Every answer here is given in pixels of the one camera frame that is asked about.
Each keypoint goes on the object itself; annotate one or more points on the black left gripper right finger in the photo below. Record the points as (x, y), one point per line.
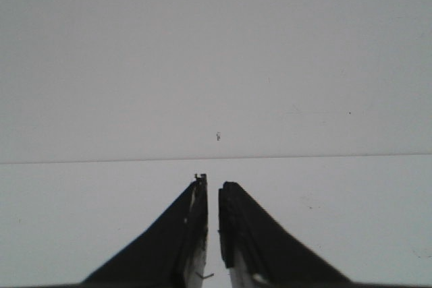
(256, 249)

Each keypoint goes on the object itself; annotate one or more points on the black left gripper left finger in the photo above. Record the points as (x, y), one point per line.
(173, 250)

